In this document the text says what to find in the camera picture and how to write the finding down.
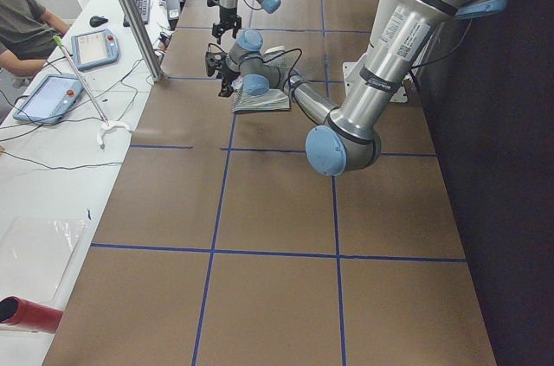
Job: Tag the black computer mouse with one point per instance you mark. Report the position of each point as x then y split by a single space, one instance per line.
96 21

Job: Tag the aluminium frame post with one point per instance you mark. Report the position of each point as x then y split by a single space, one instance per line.
142 39

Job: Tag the far teach pendant tablet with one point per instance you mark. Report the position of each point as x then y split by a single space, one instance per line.
94 49

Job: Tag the navy white striped polo shirt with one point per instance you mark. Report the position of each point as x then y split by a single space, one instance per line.
274 99

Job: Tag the clear plastic sheet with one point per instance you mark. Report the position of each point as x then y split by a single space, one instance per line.
35 254

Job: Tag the red cylinder bottle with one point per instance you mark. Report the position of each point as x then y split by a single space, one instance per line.
29 315

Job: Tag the near teach pendant tablet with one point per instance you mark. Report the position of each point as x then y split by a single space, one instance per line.
50 100

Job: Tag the teach pendant tablet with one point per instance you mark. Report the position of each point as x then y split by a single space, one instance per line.
50 100
94 49

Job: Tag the black keyboard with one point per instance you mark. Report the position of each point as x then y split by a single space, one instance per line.
144 9

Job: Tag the seated person in grey shirt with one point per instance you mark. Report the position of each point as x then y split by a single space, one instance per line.
27 36

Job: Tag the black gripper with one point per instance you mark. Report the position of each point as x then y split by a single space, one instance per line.
227 76
226 17

